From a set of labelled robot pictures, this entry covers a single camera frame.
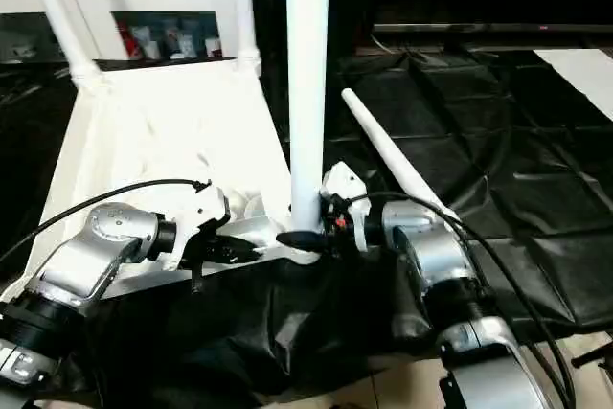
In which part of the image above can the black plastic mat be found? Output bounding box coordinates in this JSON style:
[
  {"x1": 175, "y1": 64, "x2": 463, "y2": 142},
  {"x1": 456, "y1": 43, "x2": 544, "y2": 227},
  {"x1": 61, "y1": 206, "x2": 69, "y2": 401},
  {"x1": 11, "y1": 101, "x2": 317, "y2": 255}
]
[{"x1": 0, "y1": 47, "x2": 613, "y2": 403}]

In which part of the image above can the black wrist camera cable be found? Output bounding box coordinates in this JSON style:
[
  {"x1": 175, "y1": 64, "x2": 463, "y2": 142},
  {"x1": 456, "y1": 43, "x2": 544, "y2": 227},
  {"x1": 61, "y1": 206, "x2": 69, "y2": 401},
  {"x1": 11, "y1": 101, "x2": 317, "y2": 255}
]
[
  {"x1": 333, "y1": 190, "x2": 577, "y2": 409},
  {"x1": 0, "y1": 177, "x2": 213, "y2": 277}
]

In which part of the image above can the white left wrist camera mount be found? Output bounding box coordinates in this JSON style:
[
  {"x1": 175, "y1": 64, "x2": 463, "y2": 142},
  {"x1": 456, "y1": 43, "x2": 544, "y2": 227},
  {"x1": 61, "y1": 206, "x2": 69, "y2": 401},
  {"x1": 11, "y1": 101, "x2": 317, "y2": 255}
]
[{"x1": 164, "y1": 185, "x2": 232, "y2": 272}]

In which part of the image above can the white flat board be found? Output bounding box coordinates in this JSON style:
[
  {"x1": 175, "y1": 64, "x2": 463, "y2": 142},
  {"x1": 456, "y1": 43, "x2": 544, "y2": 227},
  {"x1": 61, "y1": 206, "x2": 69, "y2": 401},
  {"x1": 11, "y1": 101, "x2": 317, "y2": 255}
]
[{"x1": 533, "y1": 47, "x2": 613, "y2": 122}]

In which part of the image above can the red white bottle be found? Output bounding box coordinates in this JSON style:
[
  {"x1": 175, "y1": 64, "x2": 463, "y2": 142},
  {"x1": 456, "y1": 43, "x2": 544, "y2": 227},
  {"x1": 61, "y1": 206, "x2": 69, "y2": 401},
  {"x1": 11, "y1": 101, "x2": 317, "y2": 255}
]
[{"x1": 118, "y1": 20, "x2": 141, "y2": 59}]

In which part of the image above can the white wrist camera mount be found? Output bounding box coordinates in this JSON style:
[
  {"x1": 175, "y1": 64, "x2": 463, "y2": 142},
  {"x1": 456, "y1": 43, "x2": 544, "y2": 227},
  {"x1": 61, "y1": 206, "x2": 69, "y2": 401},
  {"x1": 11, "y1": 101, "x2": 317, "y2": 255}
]
[
  {"x1": 320, "y1": 161, "x2": 374, "y2": 253},
  {"x1": 164, "y1": 185, "x2": 232, "y2": 272}
]

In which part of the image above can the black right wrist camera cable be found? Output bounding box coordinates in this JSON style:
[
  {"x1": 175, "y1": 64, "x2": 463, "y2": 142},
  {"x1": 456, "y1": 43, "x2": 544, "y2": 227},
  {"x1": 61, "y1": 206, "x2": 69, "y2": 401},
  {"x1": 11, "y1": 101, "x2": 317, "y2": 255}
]
[{"x1": 333, "y1": 190, "x2": 577, "y2": 409}]

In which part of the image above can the white plastic table top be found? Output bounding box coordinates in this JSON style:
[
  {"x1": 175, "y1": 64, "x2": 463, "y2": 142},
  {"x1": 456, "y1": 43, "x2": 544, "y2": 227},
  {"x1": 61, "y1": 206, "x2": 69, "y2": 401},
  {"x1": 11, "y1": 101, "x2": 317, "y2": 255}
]
[{"x1": 0, "y1": 57, "x2": 323, "y2": 306}]

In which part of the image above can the black left wrist camera cable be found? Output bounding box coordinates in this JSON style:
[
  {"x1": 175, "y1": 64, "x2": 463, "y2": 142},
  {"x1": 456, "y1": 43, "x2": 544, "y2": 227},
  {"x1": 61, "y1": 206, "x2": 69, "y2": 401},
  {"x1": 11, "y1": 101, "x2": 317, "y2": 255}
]
[{"x1": 0, "y1": 177, "x2": 213, "y2": 277}]

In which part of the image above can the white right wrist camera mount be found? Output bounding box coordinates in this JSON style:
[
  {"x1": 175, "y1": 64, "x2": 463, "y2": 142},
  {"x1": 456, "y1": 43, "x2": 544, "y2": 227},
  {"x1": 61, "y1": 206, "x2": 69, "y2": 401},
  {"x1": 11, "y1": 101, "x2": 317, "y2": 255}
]
[{"x1": 320, "y1": 161, "x2": 374, "y2": 253}]

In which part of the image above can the white plastic table leg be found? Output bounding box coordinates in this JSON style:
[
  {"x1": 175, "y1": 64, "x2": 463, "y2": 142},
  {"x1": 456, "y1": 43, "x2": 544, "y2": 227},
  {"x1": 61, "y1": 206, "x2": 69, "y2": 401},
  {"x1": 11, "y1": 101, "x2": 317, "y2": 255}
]
[
  {"x1": 340, "y1": 87, "x2": 462, "y2": 224},
  {"x1": 228, "y1": 0, "x2": 263, "y2": 76},
  {"x1": 17, "y1": 0, "x2": 102, "y2": 90},
  {"x1": 284, "y1": 0, "x2": 332, "y2": 239}
]

